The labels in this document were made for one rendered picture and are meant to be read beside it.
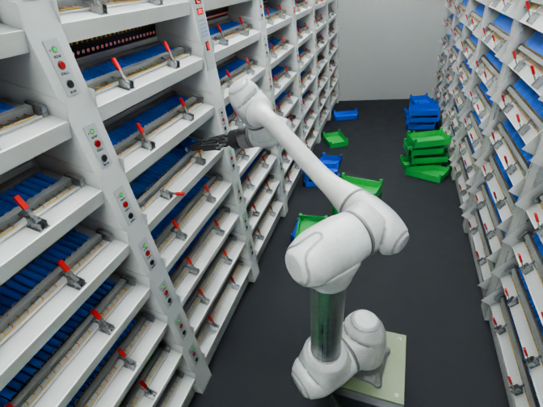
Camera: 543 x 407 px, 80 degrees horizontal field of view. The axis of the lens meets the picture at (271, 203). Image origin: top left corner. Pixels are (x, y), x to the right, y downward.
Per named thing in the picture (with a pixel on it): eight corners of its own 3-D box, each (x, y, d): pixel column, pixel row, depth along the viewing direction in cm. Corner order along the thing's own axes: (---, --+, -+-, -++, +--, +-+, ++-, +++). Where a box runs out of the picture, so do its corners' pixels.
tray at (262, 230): (282, 207, 255) (285, 193, 247) (254, 261, 209) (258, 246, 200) (258, 198, 258) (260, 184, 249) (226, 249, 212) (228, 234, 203)
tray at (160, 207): (222, 155, 158) (225, 137, 152) (148, 234, 111) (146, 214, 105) (185, 142, 160) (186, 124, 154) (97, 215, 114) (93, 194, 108)
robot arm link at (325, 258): (358, 380, 122) (311, 417, 114) (330, 346, 134) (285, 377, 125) (384, 230, 75) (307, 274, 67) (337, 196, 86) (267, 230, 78)
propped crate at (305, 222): (322, 261, 215) (321, 256, 208) (292, 257, 221) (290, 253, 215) (329, 220, 228) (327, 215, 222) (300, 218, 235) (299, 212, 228)
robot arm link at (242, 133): (260, 141, 131) (247, 143, 134) (253, 119, 127) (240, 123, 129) (252, 151, 124) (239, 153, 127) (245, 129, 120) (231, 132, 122)
